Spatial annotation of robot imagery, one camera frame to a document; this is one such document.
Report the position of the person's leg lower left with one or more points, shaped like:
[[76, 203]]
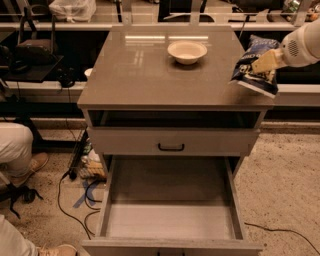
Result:
[[12, 242]]

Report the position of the blue tape cross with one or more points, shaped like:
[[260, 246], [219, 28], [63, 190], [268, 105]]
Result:
[[87, 196]]

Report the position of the wire basket with items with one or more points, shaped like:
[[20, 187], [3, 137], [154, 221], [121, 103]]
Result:
[[85, 163]]

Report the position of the tan shoe lower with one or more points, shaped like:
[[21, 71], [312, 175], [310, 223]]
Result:
[[61, 250]]

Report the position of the black headphones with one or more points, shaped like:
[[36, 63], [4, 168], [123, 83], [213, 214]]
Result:
[[66, 77]]

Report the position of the tan shoe upper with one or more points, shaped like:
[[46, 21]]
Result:
[[35, 164]]

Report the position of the tan shoe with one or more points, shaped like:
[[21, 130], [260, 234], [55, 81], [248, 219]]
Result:
[[61, 250], [35, 164]]

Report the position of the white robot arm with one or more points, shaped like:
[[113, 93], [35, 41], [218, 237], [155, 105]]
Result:
[[314, 23]]

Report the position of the person's leg in beige trousers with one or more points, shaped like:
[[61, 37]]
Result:
[[15, 148]]

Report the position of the open grey middle drawer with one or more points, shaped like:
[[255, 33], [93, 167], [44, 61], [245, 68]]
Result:
[[170, 206]]

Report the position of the white cup behind cabinet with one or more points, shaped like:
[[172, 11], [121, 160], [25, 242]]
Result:
[[88, 72]]

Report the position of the black drawer handle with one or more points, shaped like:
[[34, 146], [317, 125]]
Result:
[[174, 148]]

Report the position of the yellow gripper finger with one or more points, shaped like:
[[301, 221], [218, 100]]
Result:
[[271, 60]]

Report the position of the black bag on shelf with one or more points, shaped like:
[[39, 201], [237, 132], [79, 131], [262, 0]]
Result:
[[35, 51]]

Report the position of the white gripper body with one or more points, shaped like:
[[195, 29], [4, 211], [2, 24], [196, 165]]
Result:
[[294, 50]]

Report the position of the white plastic bag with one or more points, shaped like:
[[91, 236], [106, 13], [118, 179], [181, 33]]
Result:
[[73, 10]]

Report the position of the blue chip bag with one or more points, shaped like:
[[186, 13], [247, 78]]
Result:
[[257, 77]]

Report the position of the white paper bowl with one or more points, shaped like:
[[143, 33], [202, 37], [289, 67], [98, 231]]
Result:
[[187, 52]]

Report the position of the grey drawer cabinet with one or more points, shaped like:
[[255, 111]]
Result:
[[135, 83]]

